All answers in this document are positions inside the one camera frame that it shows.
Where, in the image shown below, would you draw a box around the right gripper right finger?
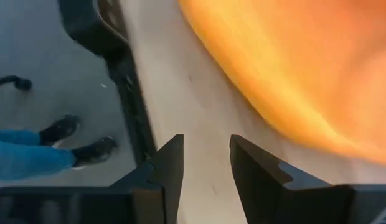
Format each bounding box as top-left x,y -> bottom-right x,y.
229,134 -> 355,224

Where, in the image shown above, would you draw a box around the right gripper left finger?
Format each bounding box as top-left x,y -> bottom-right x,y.
111,134 -> 184,224

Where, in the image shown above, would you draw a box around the orange microfiber towel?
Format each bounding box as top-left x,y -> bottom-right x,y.
177,0 -> 386,166

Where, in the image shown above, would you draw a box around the person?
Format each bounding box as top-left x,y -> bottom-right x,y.
0,114 -> 118,181

